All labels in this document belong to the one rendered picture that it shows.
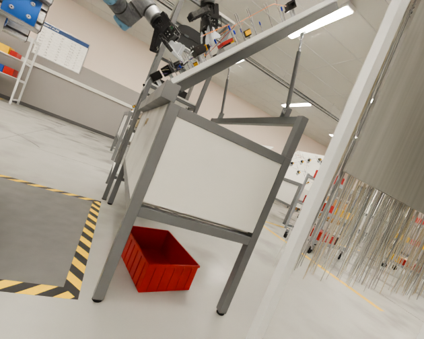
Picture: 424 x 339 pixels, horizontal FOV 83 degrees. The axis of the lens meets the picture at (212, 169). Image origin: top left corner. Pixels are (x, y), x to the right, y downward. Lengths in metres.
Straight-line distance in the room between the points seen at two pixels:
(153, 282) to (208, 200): 0.47
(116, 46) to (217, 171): 8.11
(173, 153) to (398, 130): 0.75
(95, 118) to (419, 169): 8.27
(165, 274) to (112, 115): 7.68
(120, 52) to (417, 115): 8.40
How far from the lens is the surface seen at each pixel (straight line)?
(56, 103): 8.75
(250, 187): 1.06
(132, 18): 1.33
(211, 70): 1.11
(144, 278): 1.18
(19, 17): 1.11
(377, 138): 0.89
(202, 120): 0.93
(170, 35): 1.24
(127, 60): 8.83
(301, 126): 1.16
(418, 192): 1.16
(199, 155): 0.94
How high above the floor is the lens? 0.67
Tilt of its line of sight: 3 degrees down
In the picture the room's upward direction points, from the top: 22 degrees clockwise
